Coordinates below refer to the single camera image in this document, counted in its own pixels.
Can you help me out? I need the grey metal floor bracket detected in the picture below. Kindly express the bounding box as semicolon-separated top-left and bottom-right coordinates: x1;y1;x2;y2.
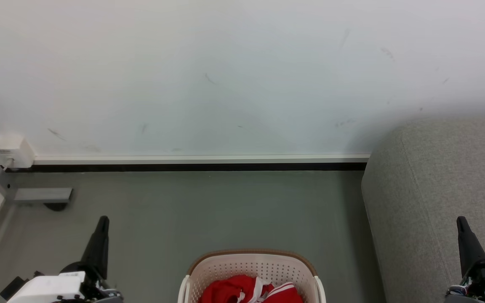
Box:
13;188;73;211

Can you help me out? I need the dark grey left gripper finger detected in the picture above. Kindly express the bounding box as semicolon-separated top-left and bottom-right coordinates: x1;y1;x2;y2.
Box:
80;216;110;279

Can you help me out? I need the white wall junction box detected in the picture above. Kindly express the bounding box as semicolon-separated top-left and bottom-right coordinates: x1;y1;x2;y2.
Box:
0;134;35;170

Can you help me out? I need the red garment with white stripes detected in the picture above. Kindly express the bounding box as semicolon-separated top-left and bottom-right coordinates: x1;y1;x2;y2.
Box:
199;275;304;303

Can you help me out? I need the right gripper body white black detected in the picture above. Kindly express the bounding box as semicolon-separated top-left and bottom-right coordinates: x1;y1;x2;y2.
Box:
444;258;485;303

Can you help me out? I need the cream perforated laundry basket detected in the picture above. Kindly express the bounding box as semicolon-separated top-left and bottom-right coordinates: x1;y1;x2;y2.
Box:
178;249;326;303

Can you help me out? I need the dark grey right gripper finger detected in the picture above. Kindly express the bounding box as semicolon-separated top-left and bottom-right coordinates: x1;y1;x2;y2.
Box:
456;216;485;278

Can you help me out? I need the white and black baseboard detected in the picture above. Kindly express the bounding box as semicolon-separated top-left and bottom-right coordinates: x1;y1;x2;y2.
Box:
6;154;371;173

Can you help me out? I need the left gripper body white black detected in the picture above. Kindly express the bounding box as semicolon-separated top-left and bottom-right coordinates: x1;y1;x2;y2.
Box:
0;261;124;303

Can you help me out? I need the grey fabric sofa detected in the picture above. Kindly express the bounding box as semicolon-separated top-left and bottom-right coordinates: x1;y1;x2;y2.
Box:
361;117;485;303

